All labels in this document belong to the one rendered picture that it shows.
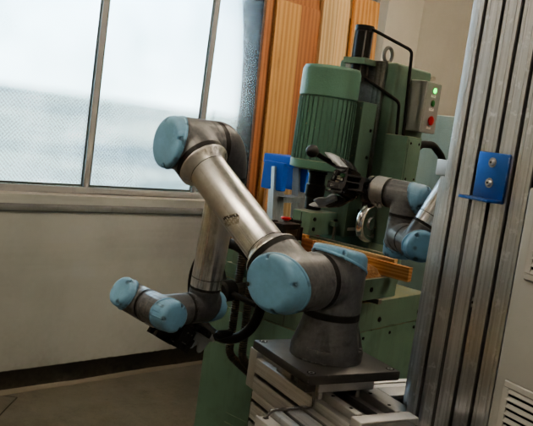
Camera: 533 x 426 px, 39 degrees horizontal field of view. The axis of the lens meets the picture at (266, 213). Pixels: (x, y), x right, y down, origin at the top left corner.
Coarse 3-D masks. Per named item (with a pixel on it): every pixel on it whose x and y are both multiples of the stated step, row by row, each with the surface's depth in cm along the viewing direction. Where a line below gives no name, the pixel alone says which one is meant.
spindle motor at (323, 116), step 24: (312, 72) 217; (336, 72) 215; (312, 96) 217; (336, 96) 216; (312, 120) 218; (336, 120) 217; (312, 144) 218; (336, 144) 218; (312, 168) 218; (336, 168) 219
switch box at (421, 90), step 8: (416, 80) 235; (424, 80) 234; (416, 88) 235; (424, 88) 234; (432, 88) 236; (440, 88) 239; (416, 96) 235; (424, 96) 234; (408, 104) 237; (416, 104) 235; (424, 104) 234; (408, 112) 237; (416, 112) 235; (424, 112) 235; (432, 112) 239; (408, 120) 237; (416, 120) 235; (424, 120) 235; (408, 128) 237; (416, 128) 235; (424, 128) 236; (432, 128) 240
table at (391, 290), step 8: (232, 256) 227; (232, 264) 214; (232, 272) 214; (368, 280) 202; (376, 280) 205; (384, 280) 208; (392, 280) 212; (368, 288) 203; (376, 288) 206; (384, 288) 209; (392, 288) 212; (368, 296) 203; (376, 296) 207; (384, 296) 210; (392, 296) 213
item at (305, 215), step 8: (296, 216) 226; (304, 216) 224; (312, 216) 223; (320, 216) 226; (328, 216) 229; (336, 216) 232; (304, 224) 224; (312, 224) 224; (320, 224) 227; (328, 224) 230; (304, 232) 224; (312, 232) 224; (320, 232) 227; (328, 232) 231
